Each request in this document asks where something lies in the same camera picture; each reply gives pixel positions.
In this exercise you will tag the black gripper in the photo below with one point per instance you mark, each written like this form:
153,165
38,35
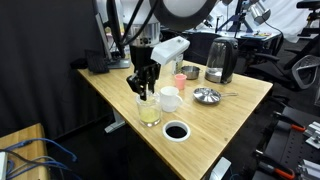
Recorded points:
141,56

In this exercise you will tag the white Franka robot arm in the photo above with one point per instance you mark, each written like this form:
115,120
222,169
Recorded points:
186,10

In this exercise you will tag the glass jar with yellow contents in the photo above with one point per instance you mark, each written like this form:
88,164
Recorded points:
149,115

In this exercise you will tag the white ceramic mug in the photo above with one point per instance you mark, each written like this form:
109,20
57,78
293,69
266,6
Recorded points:
169,100

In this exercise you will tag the small pink cup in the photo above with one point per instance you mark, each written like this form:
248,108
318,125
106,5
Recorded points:
180,81

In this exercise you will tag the small metal bowl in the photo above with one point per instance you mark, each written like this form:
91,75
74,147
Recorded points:
190,73

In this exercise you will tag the white table leg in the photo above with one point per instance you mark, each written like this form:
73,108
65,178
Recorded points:
116,121

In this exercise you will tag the black keyboard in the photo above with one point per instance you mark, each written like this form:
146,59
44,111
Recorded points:
96,61

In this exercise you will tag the black computer monitor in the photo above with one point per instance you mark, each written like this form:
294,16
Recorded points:
113,30

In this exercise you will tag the black computer mouse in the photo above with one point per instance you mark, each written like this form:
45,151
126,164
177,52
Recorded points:
79,63

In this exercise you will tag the black curtain partition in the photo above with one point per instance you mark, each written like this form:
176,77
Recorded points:
40,50

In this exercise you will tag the dark cluttered background table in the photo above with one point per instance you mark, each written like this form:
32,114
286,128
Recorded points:
246,41

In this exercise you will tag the blue tripod stand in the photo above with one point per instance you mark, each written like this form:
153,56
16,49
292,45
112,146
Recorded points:
239,18

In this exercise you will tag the silver lamp head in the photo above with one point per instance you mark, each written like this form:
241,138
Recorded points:
260,12

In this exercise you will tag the grey mesh office chair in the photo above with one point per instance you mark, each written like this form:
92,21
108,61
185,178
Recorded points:
305,70

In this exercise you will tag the black perforated board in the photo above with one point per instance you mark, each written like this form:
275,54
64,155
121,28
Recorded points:
290,150

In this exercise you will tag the white power strip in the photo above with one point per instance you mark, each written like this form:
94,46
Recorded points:
2,165

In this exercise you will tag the black swivel chair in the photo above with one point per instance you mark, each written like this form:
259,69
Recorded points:
308,5

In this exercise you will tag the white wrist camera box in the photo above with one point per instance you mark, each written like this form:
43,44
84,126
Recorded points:
170,50

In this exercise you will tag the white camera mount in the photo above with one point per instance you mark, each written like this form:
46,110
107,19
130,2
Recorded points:
220,168

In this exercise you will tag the aluminium bracket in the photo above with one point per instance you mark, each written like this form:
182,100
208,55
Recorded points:
309,170
314,133

